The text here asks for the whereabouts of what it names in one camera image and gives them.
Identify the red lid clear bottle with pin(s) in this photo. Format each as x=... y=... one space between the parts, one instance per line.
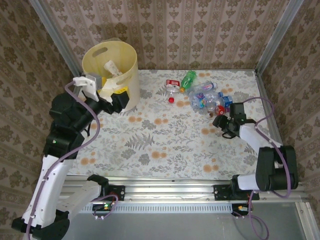
x=220 y=110

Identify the blue label white cap bottle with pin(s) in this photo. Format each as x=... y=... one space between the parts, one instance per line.
x=226 y=100

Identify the clear bottle purple label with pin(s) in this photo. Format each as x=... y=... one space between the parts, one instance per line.
x=205 y=87

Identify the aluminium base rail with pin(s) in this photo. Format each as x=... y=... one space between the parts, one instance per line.
x=170 y=192

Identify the black controller board green light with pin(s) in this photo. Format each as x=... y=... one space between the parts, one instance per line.
x=106 y=205

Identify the aluminium table side frame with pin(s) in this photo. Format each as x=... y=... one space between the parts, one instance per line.
x=265 y=90

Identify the cream plastic bin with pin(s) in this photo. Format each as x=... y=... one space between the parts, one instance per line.
x=130 y=80

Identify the aluminium frame post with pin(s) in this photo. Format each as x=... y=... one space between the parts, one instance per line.
x=57 y=37
x=278 y=37

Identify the green plastic bottle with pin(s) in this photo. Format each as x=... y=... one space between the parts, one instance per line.
x=188 y=78

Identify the crushed white red print bottle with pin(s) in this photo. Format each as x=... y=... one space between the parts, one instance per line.
x=112 y=68

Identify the floral fern print tablecloth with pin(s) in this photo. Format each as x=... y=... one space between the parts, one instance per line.
x=175 y=162

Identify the crumpled clear colourful label bottle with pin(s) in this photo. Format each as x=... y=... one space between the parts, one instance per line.
x=200 y=100

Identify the crushed red label bottle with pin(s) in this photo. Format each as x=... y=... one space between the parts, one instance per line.
x=172 y=82

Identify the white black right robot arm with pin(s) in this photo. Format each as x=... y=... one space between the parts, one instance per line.
x=250 y=135

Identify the black controller board orange plug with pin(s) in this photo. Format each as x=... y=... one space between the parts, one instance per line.
x=241 y=208

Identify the grey metal base plate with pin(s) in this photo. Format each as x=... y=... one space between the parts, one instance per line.
x=162 y=227

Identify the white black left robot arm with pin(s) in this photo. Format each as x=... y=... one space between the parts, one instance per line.
x=50 y=180

